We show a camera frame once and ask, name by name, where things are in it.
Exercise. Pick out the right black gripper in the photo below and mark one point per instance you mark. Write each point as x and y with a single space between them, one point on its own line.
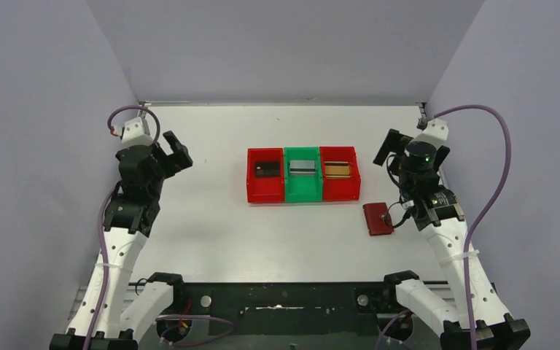
396 142

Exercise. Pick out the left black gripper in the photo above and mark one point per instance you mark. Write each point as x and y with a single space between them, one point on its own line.
165 157

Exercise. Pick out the red leather card holder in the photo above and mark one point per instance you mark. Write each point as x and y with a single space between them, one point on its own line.
377 219

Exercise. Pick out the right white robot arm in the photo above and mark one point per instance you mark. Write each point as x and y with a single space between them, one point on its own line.
477 319

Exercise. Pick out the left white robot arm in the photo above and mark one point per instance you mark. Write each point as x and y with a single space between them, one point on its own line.
124 225

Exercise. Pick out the gold credit card in bin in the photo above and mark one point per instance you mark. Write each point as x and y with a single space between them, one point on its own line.
337 170

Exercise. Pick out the black credit card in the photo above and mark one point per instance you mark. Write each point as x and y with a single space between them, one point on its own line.
267 169

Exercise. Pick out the silver credit card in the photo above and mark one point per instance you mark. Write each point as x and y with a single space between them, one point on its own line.
302 167

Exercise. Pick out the right red bin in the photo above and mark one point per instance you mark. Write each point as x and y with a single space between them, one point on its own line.
341 189

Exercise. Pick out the red bin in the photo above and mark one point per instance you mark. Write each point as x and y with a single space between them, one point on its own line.
265 182
341 189

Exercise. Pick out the left red bin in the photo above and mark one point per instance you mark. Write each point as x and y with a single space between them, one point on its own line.
265 182

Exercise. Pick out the green middle bin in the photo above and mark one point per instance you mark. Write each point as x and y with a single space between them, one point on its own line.
303 175

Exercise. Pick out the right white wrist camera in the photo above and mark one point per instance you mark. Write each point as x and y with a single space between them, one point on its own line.
436 133

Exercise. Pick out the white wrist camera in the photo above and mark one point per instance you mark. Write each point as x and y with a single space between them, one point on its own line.
436 133
136 132

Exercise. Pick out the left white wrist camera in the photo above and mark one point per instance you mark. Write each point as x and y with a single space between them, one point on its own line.
136 132

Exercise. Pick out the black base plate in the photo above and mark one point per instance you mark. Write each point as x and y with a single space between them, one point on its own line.
292 308

